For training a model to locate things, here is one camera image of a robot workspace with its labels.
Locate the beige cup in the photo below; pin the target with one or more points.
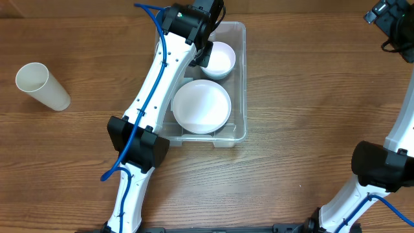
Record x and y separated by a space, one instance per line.
38 82

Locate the white round plate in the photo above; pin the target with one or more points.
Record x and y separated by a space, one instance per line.
201 106

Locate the pink bowl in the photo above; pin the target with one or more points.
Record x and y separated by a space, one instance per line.
222 59

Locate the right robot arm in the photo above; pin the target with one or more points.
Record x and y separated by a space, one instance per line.
378 170

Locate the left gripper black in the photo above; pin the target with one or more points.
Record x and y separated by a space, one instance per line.
202 54

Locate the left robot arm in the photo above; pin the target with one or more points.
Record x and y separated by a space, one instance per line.
184 32

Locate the light blue bowl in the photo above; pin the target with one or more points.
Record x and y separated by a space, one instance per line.
211 75

